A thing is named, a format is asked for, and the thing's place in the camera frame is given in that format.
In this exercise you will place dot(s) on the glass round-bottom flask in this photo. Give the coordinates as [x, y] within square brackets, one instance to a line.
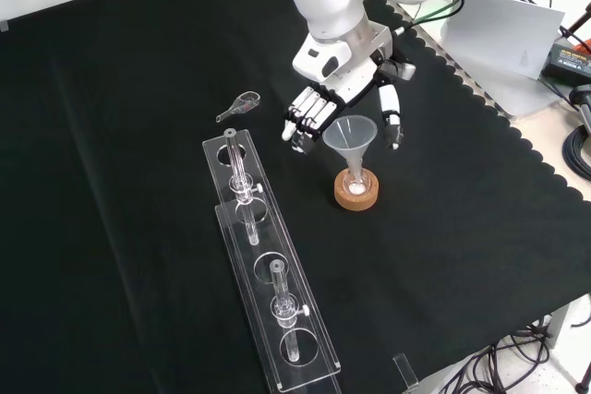
[356, 187]

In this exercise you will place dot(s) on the pale board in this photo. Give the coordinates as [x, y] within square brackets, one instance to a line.
[498, 34]

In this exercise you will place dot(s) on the grey tape strip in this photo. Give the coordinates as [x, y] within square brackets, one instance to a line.
[3, 26]

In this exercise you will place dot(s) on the black cloth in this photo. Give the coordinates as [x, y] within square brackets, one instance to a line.
[115, 182]

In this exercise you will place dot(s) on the grey base plate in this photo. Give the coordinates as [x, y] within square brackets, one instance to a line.
[522, 96]

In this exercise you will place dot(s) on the clear plastic funnel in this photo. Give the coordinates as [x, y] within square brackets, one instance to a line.
[344, 145]

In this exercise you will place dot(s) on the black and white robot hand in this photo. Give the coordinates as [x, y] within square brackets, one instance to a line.
[346, 82]

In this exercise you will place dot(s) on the clear acrylic funnel stand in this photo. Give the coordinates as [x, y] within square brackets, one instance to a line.
[277, 246]

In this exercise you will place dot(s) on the black power adapter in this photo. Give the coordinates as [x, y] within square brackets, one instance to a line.
[570, 62]

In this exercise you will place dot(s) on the glass weighing funnel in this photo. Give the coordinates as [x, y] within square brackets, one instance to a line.
[244, 102]

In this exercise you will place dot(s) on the small clear acrylic piece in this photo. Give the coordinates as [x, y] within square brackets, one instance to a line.
[406, 371]

